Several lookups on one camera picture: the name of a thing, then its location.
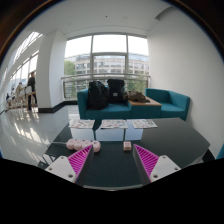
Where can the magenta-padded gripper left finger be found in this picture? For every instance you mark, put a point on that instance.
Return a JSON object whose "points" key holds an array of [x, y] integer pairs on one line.
{"points": [[63, 166]]}

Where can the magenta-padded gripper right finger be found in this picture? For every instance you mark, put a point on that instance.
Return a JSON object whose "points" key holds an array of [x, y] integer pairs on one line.
{"points": [[161, 166]]}

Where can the pink charger block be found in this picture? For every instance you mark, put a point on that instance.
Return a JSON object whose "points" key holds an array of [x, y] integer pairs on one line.
{"points": [[127, 146]]}

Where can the printed paper sheet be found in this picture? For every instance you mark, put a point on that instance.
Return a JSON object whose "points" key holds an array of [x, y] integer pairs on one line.
{"points": [[144, 123], [81, 123], [114, 124]]}

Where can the wood-topped teal side table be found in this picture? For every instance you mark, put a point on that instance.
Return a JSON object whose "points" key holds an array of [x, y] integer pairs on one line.
{"points": [[145, 110]]}

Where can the teal chair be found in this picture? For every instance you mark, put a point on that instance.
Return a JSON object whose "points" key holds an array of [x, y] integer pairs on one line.
{"points": [[220, 152]]}

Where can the brown jacket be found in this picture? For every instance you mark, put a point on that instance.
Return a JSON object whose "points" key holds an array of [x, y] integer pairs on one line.
{"points": [[137, 96]]}

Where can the glossy black backpack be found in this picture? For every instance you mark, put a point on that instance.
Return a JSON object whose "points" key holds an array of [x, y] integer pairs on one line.
{"points": [[97, 96]]}

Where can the group of chairs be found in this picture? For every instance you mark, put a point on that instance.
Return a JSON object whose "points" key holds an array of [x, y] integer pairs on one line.
{"points": [[28, 93]]}

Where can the metal balcony railing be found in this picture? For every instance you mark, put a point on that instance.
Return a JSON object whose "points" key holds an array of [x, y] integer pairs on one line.
{"points": [[71, 83]]}

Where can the person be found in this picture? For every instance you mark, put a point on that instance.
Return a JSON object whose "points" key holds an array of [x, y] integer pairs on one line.
{"points": [[31, 88], [18, 91]]}

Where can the black backpack with label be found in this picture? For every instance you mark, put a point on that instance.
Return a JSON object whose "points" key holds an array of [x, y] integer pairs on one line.
{"points": [[116, 91]]}

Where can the large glass window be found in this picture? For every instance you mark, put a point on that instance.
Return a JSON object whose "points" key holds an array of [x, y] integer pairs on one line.
{"points": [[109, 45]]}

